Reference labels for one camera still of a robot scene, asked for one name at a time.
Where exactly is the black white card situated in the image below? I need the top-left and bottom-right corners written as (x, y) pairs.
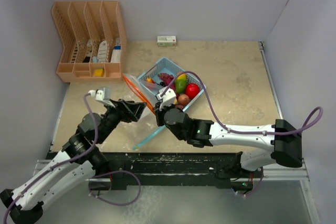
top-left (82, 39), bottom-right (92, 63)

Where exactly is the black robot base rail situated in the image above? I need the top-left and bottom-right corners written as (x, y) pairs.
top-left (47, 152), bottom-right (266, 190)

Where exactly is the red grapes toy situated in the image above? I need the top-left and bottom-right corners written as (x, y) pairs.
top-left (158, 73), bottom-right (174, 83)

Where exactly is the orange desk organizer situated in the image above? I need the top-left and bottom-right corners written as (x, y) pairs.
top-left (51, 0), bottom-right (128, 83)

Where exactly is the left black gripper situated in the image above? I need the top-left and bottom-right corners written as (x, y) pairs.
top-left (97, 98), bottom-right (146, 143)

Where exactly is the white blue tube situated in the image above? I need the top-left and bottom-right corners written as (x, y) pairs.
top-left (110, 38), bottom-right (121, 63)

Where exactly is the white patterned pouch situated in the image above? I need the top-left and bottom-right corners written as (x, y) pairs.
top-left (92, 40), bottom-right (108, 63)

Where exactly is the purple eggplant toy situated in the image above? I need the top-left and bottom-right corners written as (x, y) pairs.
top-left (171, 82), bottom-right (180, 98)

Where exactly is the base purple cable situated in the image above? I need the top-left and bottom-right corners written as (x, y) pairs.
top-left (88, 169), bottom-right (142, 206)
top-left (230, 167), bottom-right (265, 199)

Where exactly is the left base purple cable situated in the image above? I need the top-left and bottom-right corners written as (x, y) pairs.
top-left (88, 169), bottom-right (142, 206)

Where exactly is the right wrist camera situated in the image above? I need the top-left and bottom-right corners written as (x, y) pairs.
top-left (156, 87), bottom-right (176, 110)

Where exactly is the clear zip top bag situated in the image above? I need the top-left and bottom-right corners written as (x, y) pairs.
top-left (122, 73), bottom-right (163, 115)

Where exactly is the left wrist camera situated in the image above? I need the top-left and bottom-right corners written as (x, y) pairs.
top-left (88, 87), bottom-right (114, 107)

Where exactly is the mango toy fruit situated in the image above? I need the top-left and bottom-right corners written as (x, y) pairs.
top-left (174, 73), bottom-right (187, 94)

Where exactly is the yellow sponge block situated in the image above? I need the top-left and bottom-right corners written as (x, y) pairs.
top-left (93, 69), bottom-right (104, 77)

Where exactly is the blue plastic basket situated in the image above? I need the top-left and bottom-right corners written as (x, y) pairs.
top-left (138, 57), bottom-right (204, 112)

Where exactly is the brown onion toy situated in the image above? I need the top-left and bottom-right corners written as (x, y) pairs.
top-left (177, 94), bottom-right (190, 106)

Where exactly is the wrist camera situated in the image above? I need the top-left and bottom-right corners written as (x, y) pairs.
top-left (156, 87), bottom-right (176, 110)
top-left (88, 87), bottom-right (114, 107)

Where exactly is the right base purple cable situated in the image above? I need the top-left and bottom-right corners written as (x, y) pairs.
top-left (230, 167), bottom-right (265, 199)

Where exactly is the small green white box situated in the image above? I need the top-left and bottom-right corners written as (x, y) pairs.
top-left (157, 35), bottom-right (176, 47)

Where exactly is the red apple toy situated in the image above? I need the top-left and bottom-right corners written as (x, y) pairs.
top-left (184, 83), bottom-right (200, 100)

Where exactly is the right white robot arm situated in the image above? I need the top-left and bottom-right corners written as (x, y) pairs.
top-left (154, 102), bottom-right (302, 177)

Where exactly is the teal plastic strip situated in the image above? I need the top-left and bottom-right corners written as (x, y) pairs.
top-left (132, 126), bottom-right (164, 151)

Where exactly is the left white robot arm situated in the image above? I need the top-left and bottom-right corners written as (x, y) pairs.
top-left (1, 99), bottom-right (146, 223)

